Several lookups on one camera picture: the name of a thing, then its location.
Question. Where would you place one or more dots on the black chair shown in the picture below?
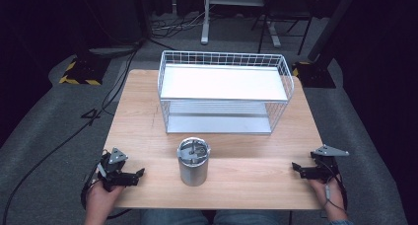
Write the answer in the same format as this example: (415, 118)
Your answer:
(286, 11)

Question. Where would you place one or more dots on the black slanted pole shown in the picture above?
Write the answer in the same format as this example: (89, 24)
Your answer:
(332, 24)

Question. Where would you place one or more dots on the striped black stand base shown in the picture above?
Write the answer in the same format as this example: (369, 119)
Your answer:
(83, 72)
(313, 75)

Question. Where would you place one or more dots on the person's left hand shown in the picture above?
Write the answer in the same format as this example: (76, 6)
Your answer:
(102, 198)

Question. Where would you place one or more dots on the person's right hand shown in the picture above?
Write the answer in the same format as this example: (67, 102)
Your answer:
(328, 195)

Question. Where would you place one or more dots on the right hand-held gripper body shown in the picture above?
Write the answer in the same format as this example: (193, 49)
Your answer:
(326, 165)

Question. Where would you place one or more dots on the person's legs in jeans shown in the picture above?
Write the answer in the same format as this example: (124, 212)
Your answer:
(177, 217)

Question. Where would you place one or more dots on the silver metal cup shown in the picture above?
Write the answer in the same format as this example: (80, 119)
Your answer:
(194, 167)

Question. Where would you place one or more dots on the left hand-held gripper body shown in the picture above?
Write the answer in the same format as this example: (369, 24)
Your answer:
(111, 172)

